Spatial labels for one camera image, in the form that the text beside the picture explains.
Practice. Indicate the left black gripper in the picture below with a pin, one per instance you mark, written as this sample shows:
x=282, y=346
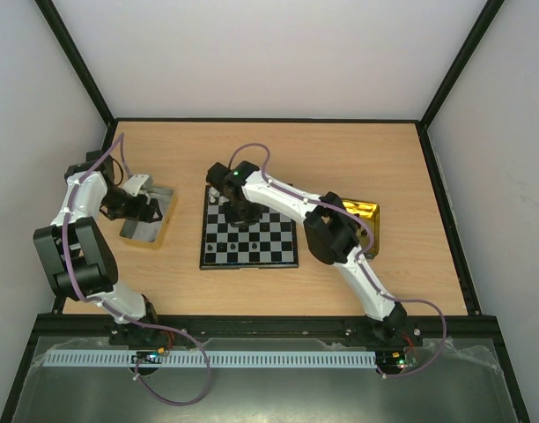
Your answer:
x=136, y=212

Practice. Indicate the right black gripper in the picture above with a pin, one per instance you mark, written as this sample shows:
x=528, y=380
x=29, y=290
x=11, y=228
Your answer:
x=244, y=216

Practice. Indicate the black silver chess board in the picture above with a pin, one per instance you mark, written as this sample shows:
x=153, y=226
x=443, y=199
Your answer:
x=269, y=243

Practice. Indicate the silver gold tin lid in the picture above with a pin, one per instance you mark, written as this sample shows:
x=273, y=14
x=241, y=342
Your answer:
x=150, y=230

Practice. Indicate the gold tin with black pieces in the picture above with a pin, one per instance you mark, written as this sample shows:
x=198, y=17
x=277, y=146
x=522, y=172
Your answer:
x=370, y=214

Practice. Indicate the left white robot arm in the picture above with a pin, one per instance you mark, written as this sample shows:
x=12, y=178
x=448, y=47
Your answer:
x=74, y=253

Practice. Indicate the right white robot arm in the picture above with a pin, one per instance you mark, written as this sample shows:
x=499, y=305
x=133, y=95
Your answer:
x=331, y=234

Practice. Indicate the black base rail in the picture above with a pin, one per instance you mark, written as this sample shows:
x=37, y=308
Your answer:
x=346, y=330

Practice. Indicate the white slotted cable duct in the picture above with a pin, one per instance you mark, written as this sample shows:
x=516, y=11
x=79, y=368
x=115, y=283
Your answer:
x=216, y=359

